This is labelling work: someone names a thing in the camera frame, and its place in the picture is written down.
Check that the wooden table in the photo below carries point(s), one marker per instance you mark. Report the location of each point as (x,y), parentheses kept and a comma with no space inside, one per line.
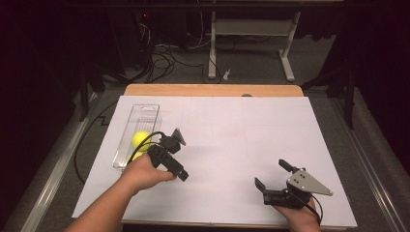
(212,90)

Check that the white desk frame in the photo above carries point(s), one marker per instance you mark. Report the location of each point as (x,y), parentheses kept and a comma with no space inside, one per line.
(254,27)

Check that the dark computer tower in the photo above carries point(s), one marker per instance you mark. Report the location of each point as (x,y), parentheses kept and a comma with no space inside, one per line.
(129,38)

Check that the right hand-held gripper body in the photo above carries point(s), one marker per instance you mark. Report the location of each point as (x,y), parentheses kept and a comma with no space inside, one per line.
(295,196)

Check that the person's right hand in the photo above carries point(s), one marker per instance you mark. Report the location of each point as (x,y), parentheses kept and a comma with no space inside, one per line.
(301,216)

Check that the yellow tennis ball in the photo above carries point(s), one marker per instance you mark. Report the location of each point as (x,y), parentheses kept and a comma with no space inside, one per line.
(139,139)
(136,156)

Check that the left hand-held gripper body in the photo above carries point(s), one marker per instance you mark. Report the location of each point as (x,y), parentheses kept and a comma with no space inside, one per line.
(167,148)

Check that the metal floor rail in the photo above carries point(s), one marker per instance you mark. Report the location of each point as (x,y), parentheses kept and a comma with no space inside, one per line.
(54,174)
(370,170)

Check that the black metal stand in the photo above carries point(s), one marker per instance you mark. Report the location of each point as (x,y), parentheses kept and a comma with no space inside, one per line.
(85,90)
(348,93)

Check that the person's left hand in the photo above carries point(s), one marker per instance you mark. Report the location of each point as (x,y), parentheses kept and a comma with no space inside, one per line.
(143,175)

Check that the small white floor object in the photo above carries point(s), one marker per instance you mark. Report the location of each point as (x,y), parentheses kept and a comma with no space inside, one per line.
(226,74)

